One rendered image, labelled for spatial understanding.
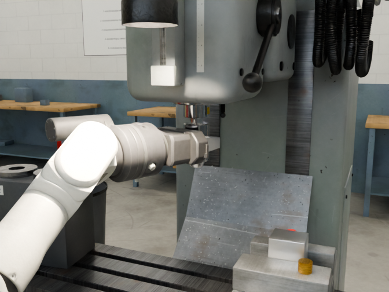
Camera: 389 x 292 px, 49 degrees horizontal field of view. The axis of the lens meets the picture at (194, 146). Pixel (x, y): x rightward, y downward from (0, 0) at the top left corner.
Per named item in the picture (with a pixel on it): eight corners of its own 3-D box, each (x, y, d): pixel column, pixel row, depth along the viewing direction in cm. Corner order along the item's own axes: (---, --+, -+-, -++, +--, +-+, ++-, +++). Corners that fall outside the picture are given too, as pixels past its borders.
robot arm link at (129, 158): (153, 163, 63) (84, 175, 55) (121, 193, 70) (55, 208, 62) (125, 99, 66) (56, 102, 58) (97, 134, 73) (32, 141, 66)
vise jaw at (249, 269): (327, 309, 64) (328, 284, 63) (231, 289, 70) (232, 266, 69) (330, 289, 69) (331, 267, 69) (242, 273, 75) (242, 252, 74)
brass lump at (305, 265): (311, 276, 66) (311, 265, 66) (296, 273, 67) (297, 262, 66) (312, 269, 68) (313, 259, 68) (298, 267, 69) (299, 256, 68)
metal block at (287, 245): (303, 277, 71) (304, 244, 70) (267, 271, 73) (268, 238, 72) (307, 264, 76) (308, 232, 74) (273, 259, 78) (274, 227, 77)
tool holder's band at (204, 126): (213, 127, 78) (213, 121, 78) (202, 130, 74) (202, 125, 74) (191, 126, 80) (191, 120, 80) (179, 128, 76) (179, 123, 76)
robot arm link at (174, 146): (209, 121, 70) (152, 127, 62) (208, 178, 72) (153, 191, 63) (161, 115, 79) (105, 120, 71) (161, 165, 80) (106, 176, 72)
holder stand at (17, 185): (67, 270, 91) (62, 179, 88) (-17, 257, 97) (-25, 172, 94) (95, 247, 103) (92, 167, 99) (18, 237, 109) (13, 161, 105)
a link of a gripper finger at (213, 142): (216, 150, 78) (192, 154, 74) (217, 133, 77) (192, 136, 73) (223, 152, 77) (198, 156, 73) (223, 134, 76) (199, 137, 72)
